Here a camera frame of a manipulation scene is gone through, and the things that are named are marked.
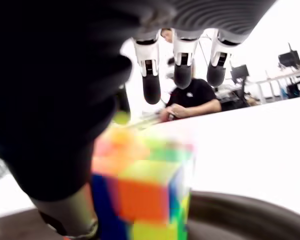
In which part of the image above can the seated person black shirt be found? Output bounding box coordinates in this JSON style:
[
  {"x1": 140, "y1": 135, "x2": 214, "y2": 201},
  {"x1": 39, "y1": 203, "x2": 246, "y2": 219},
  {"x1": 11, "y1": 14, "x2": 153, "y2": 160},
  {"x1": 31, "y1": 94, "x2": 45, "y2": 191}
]
[{"x1": 161, "y1": 28, "x2": 222, "y2": 121}]

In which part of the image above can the black monitor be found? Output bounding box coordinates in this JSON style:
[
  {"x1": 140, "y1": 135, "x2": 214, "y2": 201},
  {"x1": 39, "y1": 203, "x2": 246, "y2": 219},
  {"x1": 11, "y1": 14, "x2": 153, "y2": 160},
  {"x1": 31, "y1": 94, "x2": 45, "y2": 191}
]
[
  {"x1": 277, "y1": 42, "x2": 300, "y2": 69},
  {"x1": 230, "y1": 64, "x2": 250, "y2": 84}
]

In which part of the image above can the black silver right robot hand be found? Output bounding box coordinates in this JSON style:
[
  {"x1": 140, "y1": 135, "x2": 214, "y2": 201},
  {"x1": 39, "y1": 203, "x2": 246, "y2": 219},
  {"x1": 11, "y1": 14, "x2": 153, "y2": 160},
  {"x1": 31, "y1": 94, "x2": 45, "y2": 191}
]
[{"x1": 0, "y1": 0, "x2": 277, "y2": 238}]

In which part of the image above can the person's bare forearm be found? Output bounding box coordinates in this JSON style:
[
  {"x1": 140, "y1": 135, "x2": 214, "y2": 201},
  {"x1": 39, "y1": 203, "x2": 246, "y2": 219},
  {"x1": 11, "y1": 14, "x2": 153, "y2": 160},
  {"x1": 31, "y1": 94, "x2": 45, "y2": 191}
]
[{"x1": 161, "y1": 99, "x2": 222, "y2": 120}]

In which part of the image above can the multicoloured Rubik's cube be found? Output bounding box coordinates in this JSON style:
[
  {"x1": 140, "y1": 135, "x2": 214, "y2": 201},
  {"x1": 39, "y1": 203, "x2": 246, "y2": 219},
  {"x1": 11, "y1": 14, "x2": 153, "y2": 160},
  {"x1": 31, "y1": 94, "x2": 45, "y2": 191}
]
[{"x1": 91, "y1": 111, "x2": 197, "y2": 240}]

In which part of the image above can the white shelf unit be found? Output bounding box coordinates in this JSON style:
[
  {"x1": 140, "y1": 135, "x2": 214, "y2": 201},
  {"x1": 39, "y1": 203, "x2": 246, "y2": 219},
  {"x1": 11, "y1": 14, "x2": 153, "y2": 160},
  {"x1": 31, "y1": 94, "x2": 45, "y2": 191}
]
[{"x1": 256, "y1": 69, "x2": 300, "y2": 104}]

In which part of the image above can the round dark brown plate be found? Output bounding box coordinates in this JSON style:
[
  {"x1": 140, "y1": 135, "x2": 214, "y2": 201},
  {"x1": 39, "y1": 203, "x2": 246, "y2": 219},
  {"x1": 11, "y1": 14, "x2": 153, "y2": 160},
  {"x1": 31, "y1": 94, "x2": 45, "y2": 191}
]
[{"x1": 0, "y1": 191, "x2": 300, "y2": 240}]

